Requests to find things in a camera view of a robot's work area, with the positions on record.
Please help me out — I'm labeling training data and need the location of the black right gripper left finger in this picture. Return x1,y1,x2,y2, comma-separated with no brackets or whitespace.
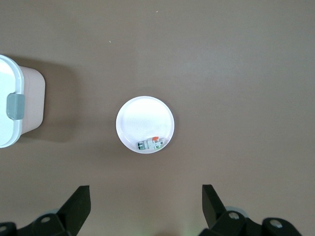
0,185,92,236

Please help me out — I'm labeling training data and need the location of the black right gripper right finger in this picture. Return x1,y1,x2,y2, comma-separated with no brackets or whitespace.
200,184,304,236

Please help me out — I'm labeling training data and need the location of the white lidded storage box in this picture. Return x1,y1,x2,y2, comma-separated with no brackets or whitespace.
0,54,47,148

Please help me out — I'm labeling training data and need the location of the grey box latch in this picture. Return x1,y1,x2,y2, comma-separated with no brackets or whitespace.
6,93,26,120

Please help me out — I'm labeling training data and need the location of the orange grey circuit breaker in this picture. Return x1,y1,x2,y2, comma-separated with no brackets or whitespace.
136,136,166,151

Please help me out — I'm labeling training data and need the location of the pale round plate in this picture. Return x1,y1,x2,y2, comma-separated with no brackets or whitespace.
115,95,176,154

